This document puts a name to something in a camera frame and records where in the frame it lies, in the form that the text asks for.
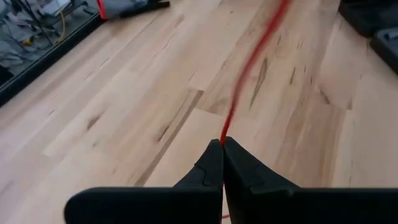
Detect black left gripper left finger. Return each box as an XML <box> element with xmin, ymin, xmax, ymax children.
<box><xmin>64</xmin><ymin>139</ymin><xmax>224</xmax><ymax>224</ymax></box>

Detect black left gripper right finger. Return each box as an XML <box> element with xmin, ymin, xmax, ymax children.
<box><xmin>223</xmin><ymin>136</ymin><xmax>398</xmax><ymax>224</ymax></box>

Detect thin red wire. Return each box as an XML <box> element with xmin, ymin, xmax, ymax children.
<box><xmin>219</xmin><ymin>0</ymin><xmax>293</xmax><ymax>219</ymax></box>

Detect grey work glove red cuff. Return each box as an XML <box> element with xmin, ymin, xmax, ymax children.
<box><xmin>96</xmin><ymin>0</ymin><xmax>171</xmax><ymax>21</ymax></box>

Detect black screwdriver bit case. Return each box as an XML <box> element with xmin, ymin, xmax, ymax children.
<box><xmin>338</xmin><ymin>0</ymin><xmax>398</xmax><ymax>75</ymax></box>

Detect black aluminium table frame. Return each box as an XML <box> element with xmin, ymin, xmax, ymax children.
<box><xmin>0</xmin><ymin>12</ymin><xmax>104</xmax><ymax>107</ymax></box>

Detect yellow floor cable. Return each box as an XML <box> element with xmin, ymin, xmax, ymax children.
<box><xmin>53</xmin><ymin>11</ymin><xmax>67</xmax><ymax>45</ymax></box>

